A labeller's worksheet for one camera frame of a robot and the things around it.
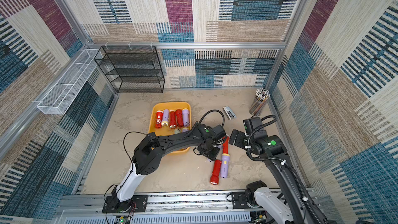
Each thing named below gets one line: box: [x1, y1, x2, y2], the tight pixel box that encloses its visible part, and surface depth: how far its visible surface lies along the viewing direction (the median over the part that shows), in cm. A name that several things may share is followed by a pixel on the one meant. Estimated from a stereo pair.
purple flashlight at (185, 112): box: [182, 108, 190, 128], surface depth 103 cm
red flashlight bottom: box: [209, 159, 222, 186], surface depth 81 cm
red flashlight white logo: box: [154, 110, 164, 129], surface depth 101 cm
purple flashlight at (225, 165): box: [220, 152, 231, 179], surface depth 84 cm
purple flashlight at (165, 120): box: [161, 108, 170, 128], surface depth 101 cm
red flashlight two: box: [168, 110, 177, 129], surface depth 103 cm
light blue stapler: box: [222, 105, 237, 121], surface depth 105 cm
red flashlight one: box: [175, 108, 184, 128], surface depth 103 cm
